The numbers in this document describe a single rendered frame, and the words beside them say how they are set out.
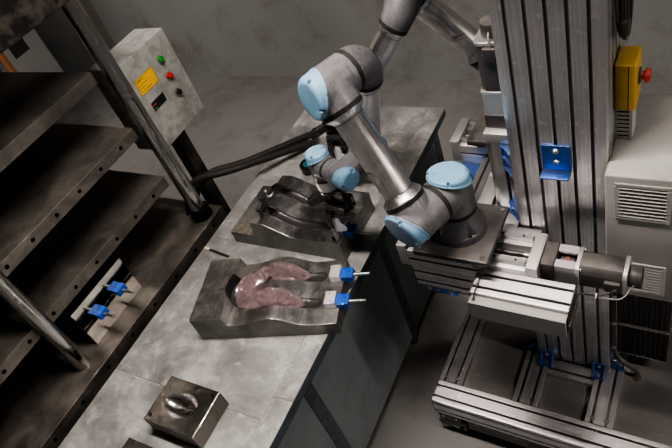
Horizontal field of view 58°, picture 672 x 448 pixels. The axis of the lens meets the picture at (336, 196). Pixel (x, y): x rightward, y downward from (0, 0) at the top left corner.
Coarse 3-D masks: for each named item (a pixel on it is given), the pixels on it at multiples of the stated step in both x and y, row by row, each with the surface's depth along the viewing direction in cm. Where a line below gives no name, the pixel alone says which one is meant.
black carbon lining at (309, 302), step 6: (234, 276) 212; (312, 276) 208; (318, 276) 208; (324, 276) 207; (228, 282) 210; (234, 282) 213; (228, 288) 210; (234, 288) 213; (228, 294) 209; (234, 300) 209; (306, 300) 201; (312, 300) 201; (318, 300) 200; (306, 306) 199; (312, 306) 199; (318, 306) 198
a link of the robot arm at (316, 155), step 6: (312, 150) 191; (318, 150) 190; (324, 150) 189; (306, 156) 190; (312, 156) 189; (318, 156) 188; (324, 156) 189; (330, 156) 191; (312, 162) 189; (318, 162) 189; (312, 168) 191; (318, 168) 189; (312, 174) 194; (318, 174) 190; (318, 180) 194; (324, 180) 194
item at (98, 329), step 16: (96, 272) 227; (112, 272) 228; (128, 272) 234; (96, 288) 222; (112, 288) 228; (128, 288) 235; (80, 304) 217; (96, 304) 223; (112, 304) 229; (64, 320) 222; (80, 320) 218; (96, 320) 224; (112, 320) 230; (80, 336) 228; (96, 336) 224
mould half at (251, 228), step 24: (264, 192) 249; (312, 192) 234; (360, 192) 226; (264, 216) 226; (312, 216) 226; (360, 216) 222; (240, 240) 239; (264, 240) 231; (288, 240) 223; (312, 240) 216; (336, 240) 212
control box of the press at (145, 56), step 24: (120, 48) 242; (144, 48) 239; (168, 48) 249; (96, 72) 234; (144, 72) 240; (168, 72) 250; (144, 96) 241; (168, 96) 252; (192, 96) 264; (120, 120) 251; (168, 120) 253; (144, 144) 257; (168, 144) 255; (192, 144) 274; (192, 168) 277; (216, 192) 291
